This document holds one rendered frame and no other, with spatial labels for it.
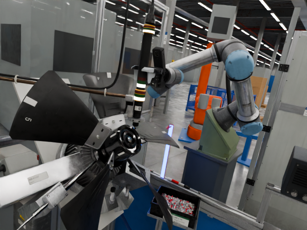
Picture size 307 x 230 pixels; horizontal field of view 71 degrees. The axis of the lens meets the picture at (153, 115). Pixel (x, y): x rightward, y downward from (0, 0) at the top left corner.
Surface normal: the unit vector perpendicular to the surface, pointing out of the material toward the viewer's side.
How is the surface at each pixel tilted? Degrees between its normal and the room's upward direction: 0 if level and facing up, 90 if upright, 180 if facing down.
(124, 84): 37
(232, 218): 90
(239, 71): 113
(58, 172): 50
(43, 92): 74
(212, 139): 90
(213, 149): 90
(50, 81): 69
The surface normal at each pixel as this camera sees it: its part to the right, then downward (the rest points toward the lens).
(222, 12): -0.22, 0.20
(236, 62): -0.09, 0.59
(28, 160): 0.74, -0.43
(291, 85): -0.52, 0.12
